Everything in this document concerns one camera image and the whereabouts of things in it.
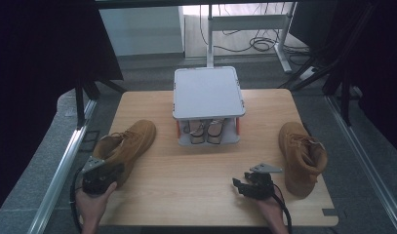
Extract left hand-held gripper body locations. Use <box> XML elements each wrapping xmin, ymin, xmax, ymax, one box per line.
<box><xmin>81</xmin><ymin>156</ymin><xmax>119</xmax><ymax>196</ymax></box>

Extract white cabinet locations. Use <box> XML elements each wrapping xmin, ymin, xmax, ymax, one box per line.
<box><xmin>98</xmin><ymin>6</ymin><xmax>186</xmax><ymax>58</ymax></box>

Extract white two-tier shoe rack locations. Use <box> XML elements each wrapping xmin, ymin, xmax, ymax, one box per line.
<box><xmin>171</xmin><ymin>65</ymin><xmax>247</xmax><ymax>147</ymax></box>

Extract aluminium rail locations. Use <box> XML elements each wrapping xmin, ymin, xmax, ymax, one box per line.
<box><xmin>325</xmin><ymin>95</ymin><xmax>397</xmax><ymax>234</ymax></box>
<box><xmin>25</xmin><ymin>98</ymin><xmax>99</xmax><ymax>234</ymax></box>

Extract tan suede boot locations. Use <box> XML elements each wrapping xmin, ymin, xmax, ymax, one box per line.
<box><xmin>277</xmin><ymin>121</ymin><xmax>329</xmax><ymax>200</ymax></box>
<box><xmin>92</xmin><ymin>119</ymin><xmax>157</xmax><ymax>188</ymax></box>

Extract white metal desk frame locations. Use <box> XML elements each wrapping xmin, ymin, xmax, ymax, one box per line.
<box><xmin>205</xmin><ymin>1</ymin><xmax>295</xmax><ymax>75</ymax></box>

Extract person's left hand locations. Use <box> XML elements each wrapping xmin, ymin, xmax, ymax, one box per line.
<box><xmin>75</xmin><ymin>180</ymin><xmax>119</xmax><ymax>226</ymax></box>

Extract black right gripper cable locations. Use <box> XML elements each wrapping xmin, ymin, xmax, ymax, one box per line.
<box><xmin>271</xmin><ymin>182</ymin><xmax>294</xmax><ymax>234</ymax></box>

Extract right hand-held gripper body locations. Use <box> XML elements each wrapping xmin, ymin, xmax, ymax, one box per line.
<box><xmin>247</xmin><ymin>162</ymin><xmax>284</xmax><ymax>201</ymax></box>

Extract person's right hand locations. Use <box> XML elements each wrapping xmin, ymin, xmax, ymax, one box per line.
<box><xmin>255</xmin><ymin>190</ymin><xmax>287</xmax><ymax>226</ymax></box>

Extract white power strip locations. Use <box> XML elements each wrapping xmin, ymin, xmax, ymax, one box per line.
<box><xmin>298</xmin><ymin>65</ymin><xmax>318</xmax><ymax>83</ymax></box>

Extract black floor cables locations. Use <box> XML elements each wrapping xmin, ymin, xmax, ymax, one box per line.
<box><xmin>198</xmin><ymin>3</ymin><xmax>311</xmax><ymax>66</ymax></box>

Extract black curtain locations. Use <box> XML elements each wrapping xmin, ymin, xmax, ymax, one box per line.
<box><xmin>289</xmin><ymin>0</ymin><xmax>397</xmax><ymax>158</ymax></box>
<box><xmin>0</xmin><ymin>0</ymin><xmax>125</xmax><ymax>222</ymax></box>

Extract black tripod stand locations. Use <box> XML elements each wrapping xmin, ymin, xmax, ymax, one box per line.
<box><xmin>73</xmin><ymin>72</ymin><xmax>128</xmax><ymax>130</ymax></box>

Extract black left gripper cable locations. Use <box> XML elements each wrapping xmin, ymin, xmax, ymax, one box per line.
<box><xmin>69</xmin><ymin>165</ymin><xmax>86</xmax><ymax>234</ymax></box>

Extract black metal stand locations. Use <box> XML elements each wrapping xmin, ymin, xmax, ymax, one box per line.
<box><xmin>278</xmin><ymin>0</ymin><xmax>379</xmax><ymax>128</ymax></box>

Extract black silver heeled sandal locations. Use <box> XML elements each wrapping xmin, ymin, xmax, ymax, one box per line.
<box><xmin>185</xmin><ymin>119</ymin><xmax>207</xmax><ymax>145</ymax></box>
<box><xmin>206</xmin><ymin>118</ymin><xmax>227</xmax><ymax>145</ymax></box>

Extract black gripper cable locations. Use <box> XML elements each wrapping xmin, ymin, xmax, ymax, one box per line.
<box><xmin>271</xmin><ymin>182</ymin><xmax>294</xmax><ymax>234</ymax></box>
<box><xmin>69</xmin><ymin>165</ymin><xmax>86</xmax><ymax>234</ymax></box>

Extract black floor grate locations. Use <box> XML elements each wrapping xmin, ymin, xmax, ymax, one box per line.
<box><xmin>78</xmin><ymin>130</ymin><xmax>101</xmax><ymax>153</ymax></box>

